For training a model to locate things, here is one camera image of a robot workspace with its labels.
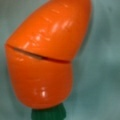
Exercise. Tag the orange toy carrot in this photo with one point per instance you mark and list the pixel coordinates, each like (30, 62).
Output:
(40, 54)

